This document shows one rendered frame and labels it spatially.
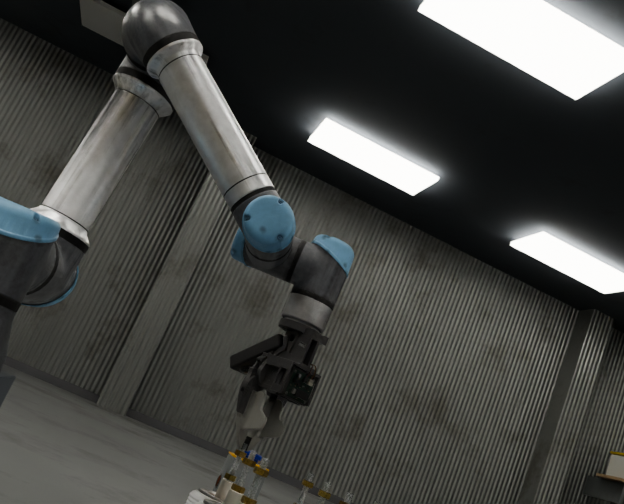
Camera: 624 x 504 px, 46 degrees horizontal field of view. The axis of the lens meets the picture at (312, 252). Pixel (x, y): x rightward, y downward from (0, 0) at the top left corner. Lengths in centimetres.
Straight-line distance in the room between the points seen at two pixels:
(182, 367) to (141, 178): 205
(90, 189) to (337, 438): 707
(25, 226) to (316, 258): 44
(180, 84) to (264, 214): 25
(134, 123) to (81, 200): 16
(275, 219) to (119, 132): 35
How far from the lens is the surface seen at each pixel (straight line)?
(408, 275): 849
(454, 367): 864
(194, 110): 113
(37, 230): 110
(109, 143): 126
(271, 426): 119
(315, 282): 117
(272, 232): 104
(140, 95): 129
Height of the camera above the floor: 37
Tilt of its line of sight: 14 degrees up
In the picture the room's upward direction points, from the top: 23 degrees clockwise
